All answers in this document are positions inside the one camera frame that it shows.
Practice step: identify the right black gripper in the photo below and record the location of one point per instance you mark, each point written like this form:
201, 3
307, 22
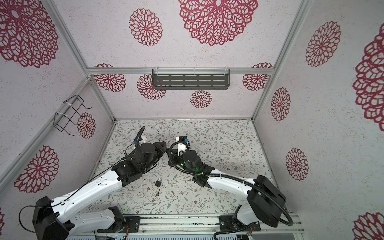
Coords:
174, 157

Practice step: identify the black wire wall rack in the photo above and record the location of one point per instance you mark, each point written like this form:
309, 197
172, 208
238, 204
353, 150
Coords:
65, 117

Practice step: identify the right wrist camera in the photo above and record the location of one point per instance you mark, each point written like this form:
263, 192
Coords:
184, 145

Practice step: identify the dark metal wall shelf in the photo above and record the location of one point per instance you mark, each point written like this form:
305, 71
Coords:
193, 79

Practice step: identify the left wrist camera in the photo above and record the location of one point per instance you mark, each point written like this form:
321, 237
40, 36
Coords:
141, 140

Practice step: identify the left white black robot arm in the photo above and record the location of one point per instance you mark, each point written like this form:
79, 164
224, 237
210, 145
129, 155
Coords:
60, 218

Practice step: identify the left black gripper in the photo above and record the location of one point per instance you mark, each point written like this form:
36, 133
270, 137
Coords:
161, 150

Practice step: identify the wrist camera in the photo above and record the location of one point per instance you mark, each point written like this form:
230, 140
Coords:
184, 145
141, 140

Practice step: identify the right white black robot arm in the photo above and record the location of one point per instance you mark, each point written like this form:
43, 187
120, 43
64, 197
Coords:
266, 203

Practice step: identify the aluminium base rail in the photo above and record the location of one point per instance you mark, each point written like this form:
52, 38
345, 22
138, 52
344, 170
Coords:
192, 225

